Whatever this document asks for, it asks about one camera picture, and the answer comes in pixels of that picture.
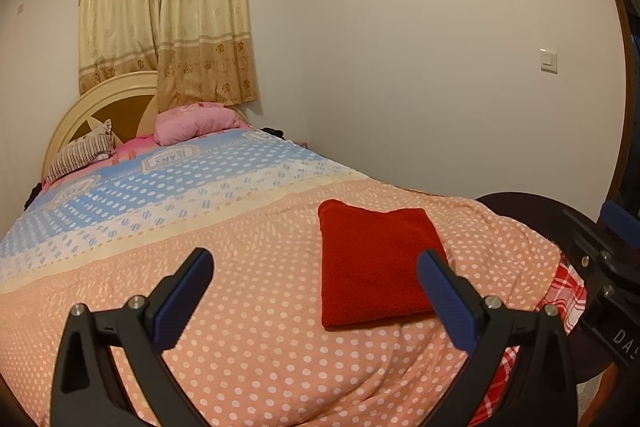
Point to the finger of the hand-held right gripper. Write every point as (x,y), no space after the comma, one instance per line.
(622,222)

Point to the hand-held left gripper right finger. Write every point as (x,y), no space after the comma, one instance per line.
(447,302)

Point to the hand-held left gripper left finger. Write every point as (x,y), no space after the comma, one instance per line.
(182,302)

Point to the red embroidered knit sweater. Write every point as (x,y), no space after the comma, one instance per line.
(370,257)

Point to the red plaid bed sheet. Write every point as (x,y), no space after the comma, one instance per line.
(565,292)

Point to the polka dot blanket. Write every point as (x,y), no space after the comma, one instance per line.
(250,282)

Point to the dark round stool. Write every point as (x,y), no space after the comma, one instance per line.
(520,213)

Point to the pink pillow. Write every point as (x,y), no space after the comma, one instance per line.
(195,124)

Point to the striped pillow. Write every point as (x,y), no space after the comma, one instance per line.
(80,152)

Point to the small dark object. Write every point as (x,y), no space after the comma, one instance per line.
(274,133)
(32,197)

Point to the cream round headboard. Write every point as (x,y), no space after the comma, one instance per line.
(80,107)

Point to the beige floral window curtain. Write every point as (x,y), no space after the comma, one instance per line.
(205,7)

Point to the pale beige window curtain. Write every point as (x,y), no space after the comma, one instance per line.
(120,7)

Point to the brown door frame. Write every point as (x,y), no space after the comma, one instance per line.
(622,107)

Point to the white light switch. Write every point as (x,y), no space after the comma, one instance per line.
(548,59)

